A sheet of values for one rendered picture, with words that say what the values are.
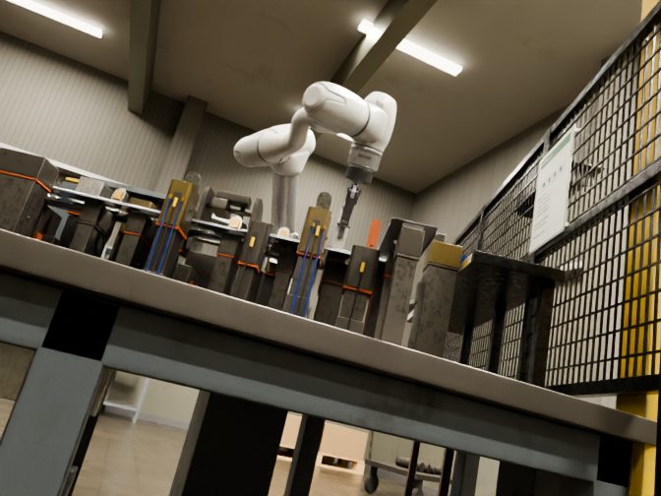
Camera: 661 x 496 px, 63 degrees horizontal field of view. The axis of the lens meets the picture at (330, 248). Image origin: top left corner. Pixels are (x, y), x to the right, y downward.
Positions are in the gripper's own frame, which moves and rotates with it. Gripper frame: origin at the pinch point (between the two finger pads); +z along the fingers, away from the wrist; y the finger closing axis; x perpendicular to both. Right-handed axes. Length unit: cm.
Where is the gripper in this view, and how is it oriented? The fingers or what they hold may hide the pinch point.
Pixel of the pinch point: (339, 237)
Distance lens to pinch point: 151.2
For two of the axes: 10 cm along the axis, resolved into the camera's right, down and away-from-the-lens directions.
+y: -0.5, 0.3, -10.0
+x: 9.5, 3.0, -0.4
